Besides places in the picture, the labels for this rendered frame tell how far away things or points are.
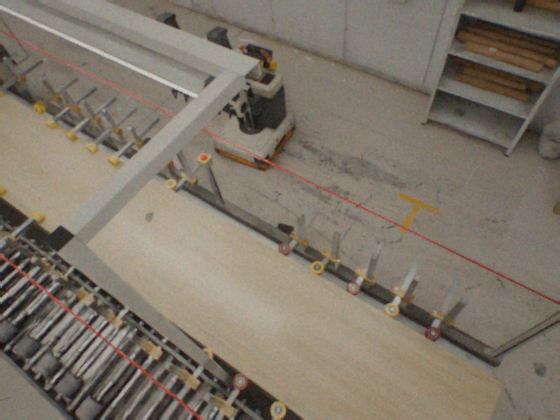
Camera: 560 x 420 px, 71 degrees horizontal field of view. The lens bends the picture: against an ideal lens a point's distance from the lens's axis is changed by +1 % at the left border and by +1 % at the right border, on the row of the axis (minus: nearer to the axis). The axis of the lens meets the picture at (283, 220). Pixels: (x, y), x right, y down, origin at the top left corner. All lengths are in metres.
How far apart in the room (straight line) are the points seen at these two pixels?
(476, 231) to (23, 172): 3.76
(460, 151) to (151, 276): 3.16
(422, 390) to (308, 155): 2.60
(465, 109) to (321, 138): 1.50
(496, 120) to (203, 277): 3.30
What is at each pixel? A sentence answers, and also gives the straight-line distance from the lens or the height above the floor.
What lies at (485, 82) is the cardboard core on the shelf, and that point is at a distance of 4.22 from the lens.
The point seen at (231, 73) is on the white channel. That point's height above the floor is 2.46.
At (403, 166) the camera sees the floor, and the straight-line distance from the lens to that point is 4.12.
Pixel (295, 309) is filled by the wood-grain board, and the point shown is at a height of 0.90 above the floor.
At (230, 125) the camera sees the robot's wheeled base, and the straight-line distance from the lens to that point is 4.14.
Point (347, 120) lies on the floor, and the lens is 4.47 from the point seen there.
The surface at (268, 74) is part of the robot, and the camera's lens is 3.78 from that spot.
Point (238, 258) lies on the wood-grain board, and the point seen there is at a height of 0.90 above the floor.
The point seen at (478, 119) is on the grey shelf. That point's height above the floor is 0.14.
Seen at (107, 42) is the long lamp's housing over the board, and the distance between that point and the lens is 1.58.
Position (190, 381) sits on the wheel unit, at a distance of 2.44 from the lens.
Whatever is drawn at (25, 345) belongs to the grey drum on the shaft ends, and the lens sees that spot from 2.94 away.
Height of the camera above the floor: 3.16
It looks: 59 degrees down
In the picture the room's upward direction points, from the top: 9 degrees counter-clockwise
